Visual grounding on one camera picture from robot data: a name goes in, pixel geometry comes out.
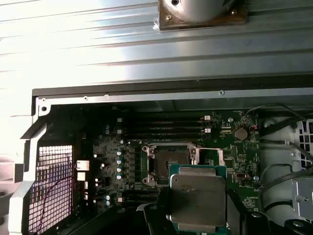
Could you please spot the green motherboard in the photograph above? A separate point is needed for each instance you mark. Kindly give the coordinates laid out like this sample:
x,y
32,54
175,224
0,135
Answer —
x,y
234,151

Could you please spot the open PC case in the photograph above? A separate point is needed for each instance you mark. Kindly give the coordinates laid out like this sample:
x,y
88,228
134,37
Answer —
x,y
171,96

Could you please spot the square brown mounting plate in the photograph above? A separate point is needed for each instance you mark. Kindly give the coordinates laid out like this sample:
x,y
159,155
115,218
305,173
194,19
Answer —
x,y
207,25

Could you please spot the perforated metal drive cage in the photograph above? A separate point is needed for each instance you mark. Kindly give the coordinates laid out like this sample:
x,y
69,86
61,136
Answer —
x,y
305,147

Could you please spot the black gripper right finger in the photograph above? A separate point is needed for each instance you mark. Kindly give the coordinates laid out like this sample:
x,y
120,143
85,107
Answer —
x,y
256,225

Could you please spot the metal socket cover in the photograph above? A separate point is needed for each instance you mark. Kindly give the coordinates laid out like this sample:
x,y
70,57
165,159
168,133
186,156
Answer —
x,y
220,157

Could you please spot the round coin battery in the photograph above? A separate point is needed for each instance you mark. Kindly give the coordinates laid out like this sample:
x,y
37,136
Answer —
x,y
240,134

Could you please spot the silver port block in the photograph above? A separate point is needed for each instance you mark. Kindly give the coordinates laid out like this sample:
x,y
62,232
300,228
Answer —
x,y
82,176
82,165

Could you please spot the blue-topped silver capacitor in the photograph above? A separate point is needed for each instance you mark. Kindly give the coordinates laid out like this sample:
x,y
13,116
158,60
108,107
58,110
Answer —
x,y
119,153
119,169
119,176
119,161

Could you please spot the silver CPU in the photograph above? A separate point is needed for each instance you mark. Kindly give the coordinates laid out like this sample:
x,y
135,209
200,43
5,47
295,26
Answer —
x,y
195,193

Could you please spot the CPU socket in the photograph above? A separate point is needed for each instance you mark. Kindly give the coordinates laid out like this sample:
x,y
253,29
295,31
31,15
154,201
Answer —
x,y
168,156

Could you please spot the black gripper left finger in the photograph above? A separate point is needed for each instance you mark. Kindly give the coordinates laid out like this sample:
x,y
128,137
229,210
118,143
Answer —
x,y
152,220

